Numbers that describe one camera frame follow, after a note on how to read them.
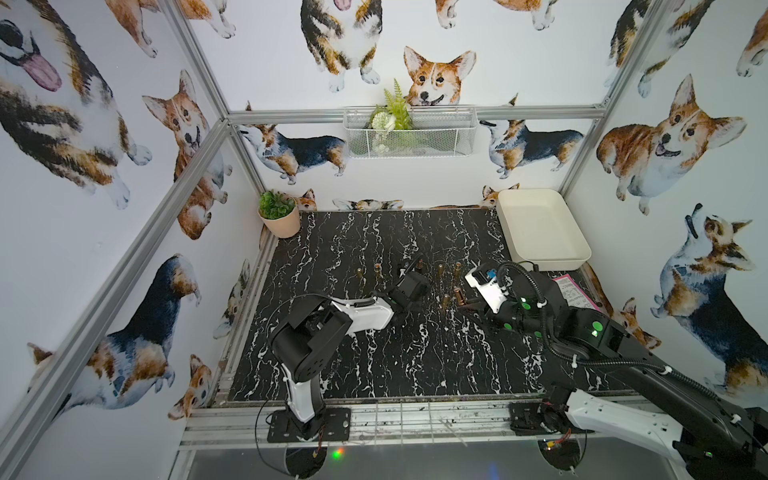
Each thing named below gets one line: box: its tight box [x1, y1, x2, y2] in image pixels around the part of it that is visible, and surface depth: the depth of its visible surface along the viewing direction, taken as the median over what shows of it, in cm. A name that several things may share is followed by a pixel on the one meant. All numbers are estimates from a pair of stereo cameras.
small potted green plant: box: [257, 189, 301, 238], surface depth 106 cm
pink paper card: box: [552, 274, 602, 312], surface depth 100 cm
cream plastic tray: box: [496, 188, 592, 270], surface depth 119 cm
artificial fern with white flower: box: [368, 78, 413, 154], surface depth 85 cm
